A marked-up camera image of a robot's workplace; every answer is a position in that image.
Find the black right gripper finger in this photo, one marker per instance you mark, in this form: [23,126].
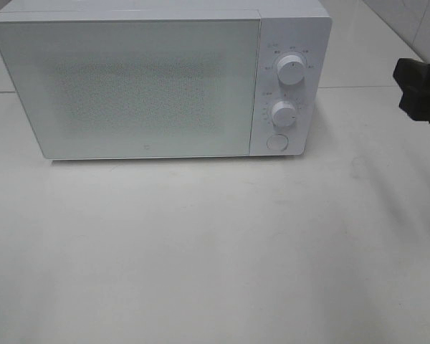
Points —
[416,105]
[412,74]

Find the white timer knob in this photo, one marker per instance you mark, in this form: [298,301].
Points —
[283,114]

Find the round white door button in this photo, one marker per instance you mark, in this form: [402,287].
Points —
[277,142]

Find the white microwave door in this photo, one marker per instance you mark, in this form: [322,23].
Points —
[135,89]

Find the upper white power knob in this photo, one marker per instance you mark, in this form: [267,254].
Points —
[290,69]

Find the white microwave oven body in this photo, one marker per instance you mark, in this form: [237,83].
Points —
[284,26]

